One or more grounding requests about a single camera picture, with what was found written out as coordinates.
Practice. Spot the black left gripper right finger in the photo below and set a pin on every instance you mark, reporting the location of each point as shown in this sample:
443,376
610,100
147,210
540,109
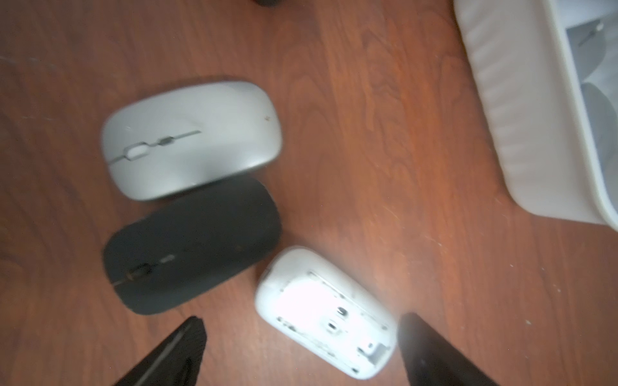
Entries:
429,359

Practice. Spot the white mouse small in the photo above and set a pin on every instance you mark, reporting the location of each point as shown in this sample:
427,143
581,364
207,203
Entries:
603,121

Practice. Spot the white plastic storage box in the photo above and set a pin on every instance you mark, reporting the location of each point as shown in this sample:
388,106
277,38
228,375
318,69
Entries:
529,60

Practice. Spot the black plastic tool case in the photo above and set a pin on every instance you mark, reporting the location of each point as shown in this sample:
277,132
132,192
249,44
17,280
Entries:
267,3

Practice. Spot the flat black mouse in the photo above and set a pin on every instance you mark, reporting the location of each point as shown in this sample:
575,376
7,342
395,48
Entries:
192,245

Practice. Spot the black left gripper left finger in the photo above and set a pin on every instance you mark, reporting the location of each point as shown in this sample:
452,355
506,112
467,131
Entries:
176,361

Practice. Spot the silver mouse near wall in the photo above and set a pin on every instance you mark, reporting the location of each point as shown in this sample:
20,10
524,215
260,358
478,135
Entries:
189,137

